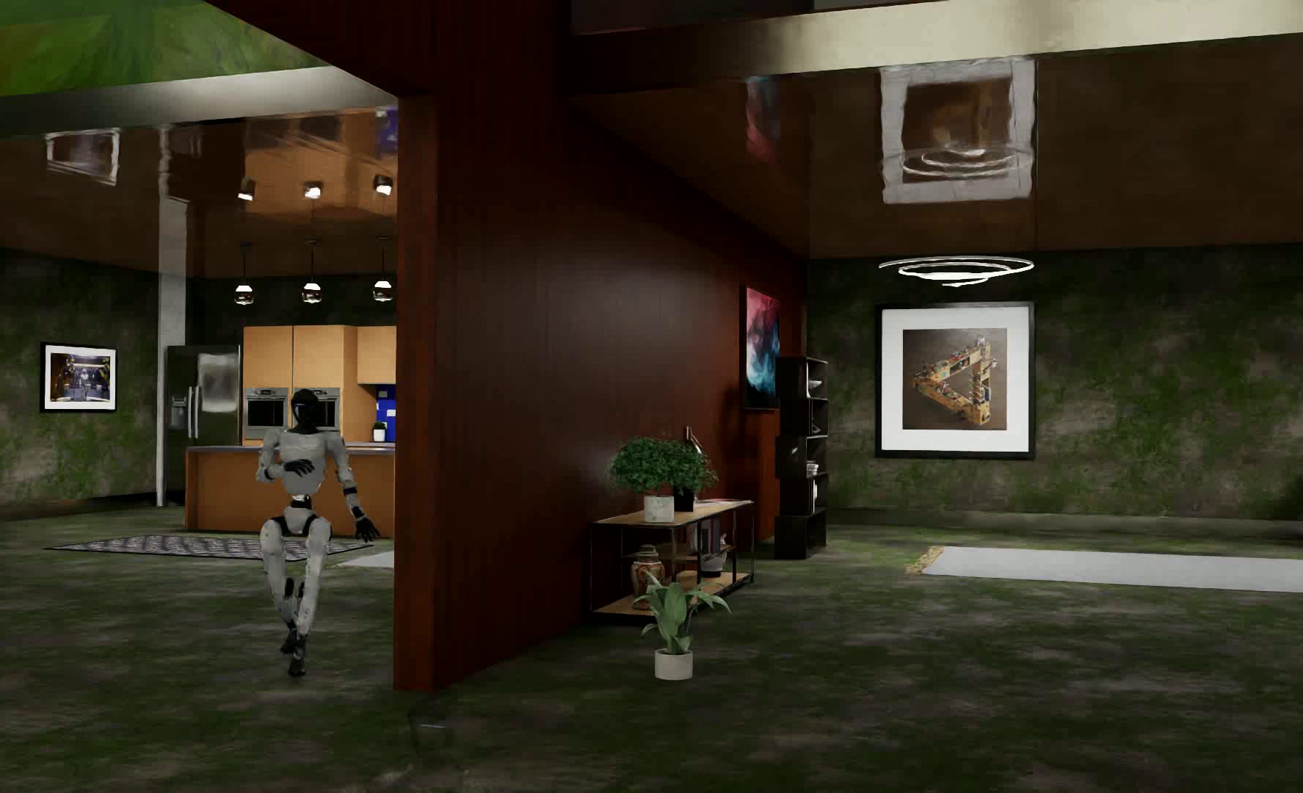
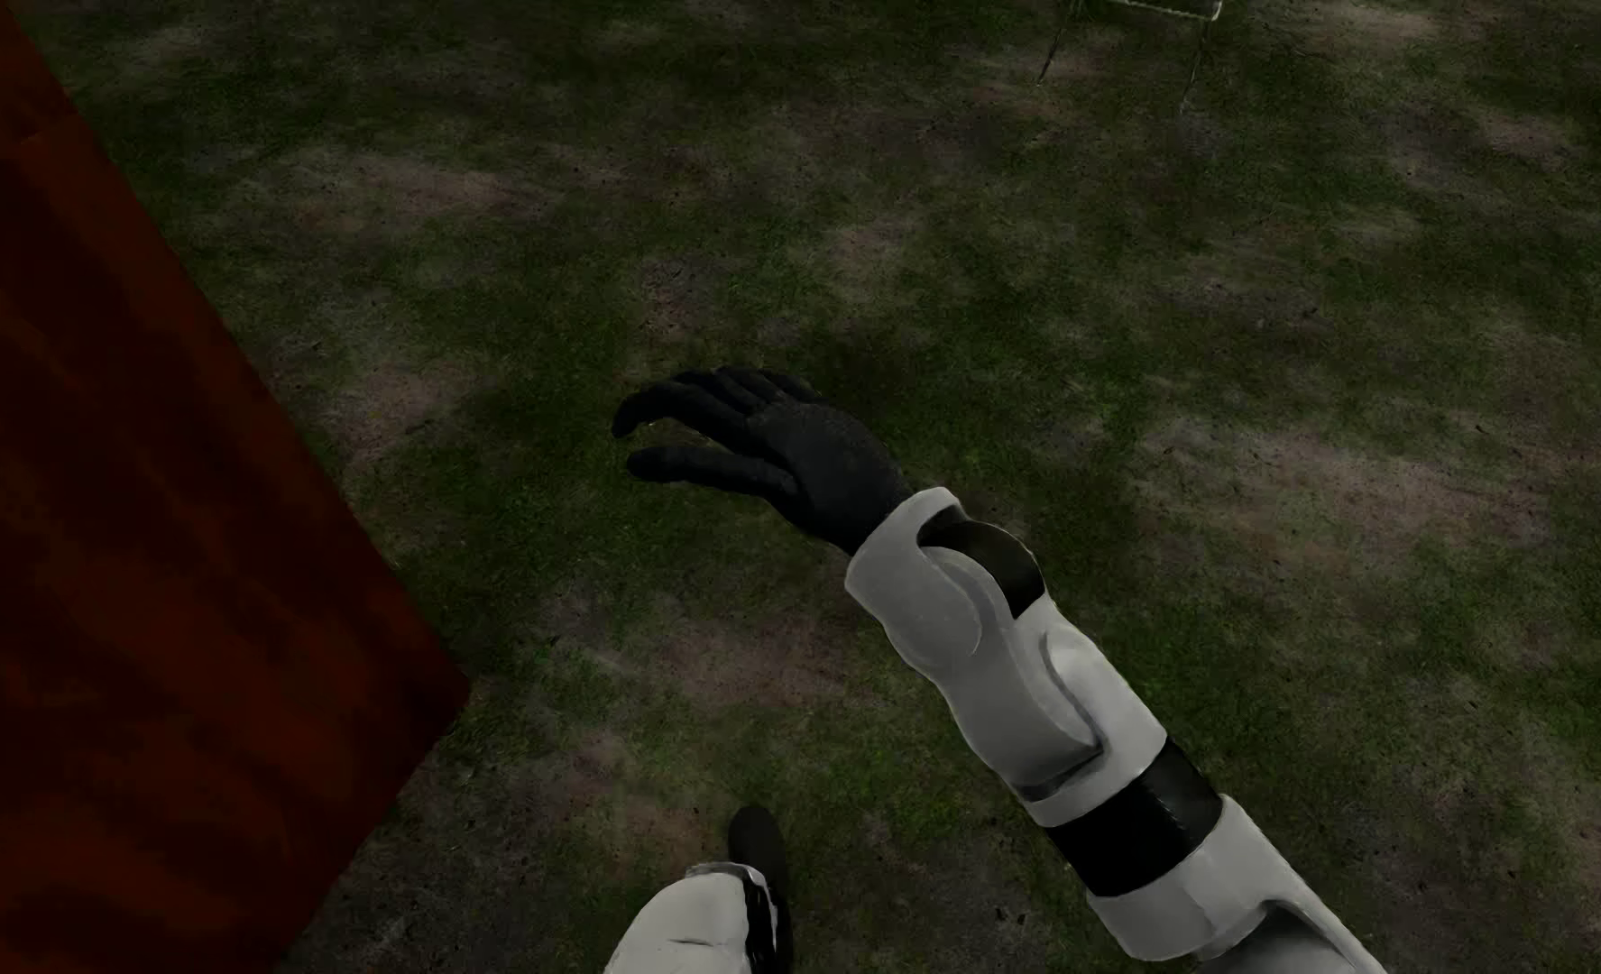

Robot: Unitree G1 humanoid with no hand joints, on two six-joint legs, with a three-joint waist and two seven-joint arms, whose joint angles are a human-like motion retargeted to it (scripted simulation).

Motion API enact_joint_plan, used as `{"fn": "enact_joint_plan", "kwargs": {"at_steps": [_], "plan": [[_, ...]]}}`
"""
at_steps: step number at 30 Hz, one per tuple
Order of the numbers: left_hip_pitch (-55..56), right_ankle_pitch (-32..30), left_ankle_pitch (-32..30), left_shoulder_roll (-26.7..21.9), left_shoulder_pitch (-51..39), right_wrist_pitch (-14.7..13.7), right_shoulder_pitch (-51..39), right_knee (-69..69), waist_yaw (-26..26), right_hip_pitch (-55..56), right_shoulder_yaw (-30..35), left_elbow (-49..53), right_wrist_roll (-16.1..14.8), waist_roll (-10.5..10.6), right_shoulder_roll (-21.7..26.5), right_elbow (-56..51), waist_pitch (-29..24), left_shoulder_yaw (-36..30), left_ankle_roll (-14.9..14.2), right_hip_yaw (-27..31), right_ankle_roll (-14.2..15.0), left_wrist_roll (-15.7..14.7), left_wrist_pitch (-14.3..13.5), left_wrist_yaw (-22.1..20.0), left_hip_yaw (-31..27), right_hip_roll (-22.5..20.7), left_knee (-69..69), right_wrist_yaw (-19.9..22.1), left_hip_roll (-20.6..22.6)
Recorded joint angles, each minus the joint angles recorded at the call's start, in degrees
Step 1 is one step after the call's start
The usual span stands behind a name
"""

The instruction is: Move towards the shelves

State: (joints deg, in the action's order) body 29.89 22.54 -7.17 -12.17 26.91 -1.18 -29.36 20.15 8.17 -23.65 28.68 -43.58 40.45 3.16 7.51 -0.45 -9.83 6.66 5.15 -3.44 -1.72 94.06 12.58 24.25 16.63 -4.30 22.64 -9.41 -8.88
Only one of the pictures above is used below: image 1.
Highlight white humanoid robot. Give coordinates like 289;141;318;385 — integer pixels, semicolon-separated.
255;388;382;678

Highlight wooden kitchen island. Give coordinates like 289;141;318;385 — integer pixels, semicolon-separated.
184;443;397;539

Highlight stainless steel refrigerator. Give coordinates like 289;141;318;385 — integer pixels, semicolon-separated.
162;344;243;502

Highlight wooden kitchen cabinets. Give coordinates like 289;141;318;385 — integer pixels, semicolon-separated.
242;324;397;444

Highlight patterned dark floor rug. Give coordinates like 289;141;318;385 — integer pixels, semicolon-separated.
48;534;371;563

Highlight brown ceramic vase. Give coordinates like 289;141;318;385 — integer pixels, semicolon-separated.
630;546;666;610

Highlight bushy green potted plant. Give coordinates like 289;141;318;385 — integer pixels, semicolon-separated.
608;436;719;524

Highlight low wooden console shelf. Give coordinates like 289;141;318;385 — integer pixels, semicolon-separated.
589;499;756;620

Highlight leafy plant in white pot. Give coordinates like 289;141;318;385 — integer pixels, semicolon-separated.
640;573;732;682

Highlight tall black shelf unit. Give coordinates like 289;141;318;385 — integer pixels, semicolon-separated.
773;355;830;561

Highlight large framed triangle picture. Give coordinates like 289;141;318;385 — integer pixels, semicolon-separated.
874;302;1037;460

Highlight white rectangular floor rug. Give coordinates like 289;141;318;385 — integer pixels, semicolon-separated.
907;545;1303;597

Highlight built-in wall oven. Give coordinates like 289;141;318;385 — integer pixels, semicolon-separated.
244;386;342;441

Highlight small framed wall picture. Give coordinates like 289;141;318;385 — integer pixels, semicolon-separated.
41;342;120;414

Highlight colourful abstract wall painting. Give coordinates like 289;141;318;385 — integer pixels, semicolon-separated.
744;285;781;412

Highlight ring ceiling lamp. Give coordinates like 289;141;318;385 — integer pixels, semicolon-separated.
878;254;1037;289

